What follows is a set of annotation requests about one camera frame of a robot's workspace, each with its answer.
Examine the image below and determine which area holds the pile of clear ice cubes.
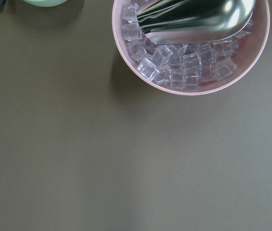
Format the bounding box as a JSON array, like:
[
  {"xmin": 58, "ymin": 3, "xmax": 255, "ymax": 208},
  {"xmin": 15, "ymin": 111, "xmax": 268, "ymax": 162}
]
[{"xmin": 121, "ymin": 0, "xmax": 252, "ymax": 91}]

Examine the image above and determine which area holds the metal ice scoop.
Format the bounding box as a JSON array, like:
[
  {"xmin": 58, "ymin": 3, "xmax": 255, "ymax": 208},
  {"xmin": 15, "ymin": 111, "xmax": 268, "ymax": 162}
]
[{"xmin": 137, "ymin": 0, "xmax": 256, "ymax": 45}]

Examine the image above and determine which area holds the pink bowl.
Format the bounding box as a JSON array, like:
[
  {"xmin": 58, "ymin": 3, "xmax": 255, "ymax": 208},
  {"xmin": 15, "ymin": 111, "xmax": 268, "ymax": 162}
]
[{"xmin": 111, "ymin": 0, "xmax": 270, "ymax": 96}]

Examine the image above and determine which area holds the mint green bowl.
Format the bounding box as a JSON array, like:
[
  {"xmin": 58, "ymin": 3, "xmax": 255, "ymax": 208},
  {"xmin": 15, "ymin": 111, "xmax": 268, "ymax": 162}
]
[{"xmin": 24, "ymin": 0, "xmax": 67, "ymax": 7}]

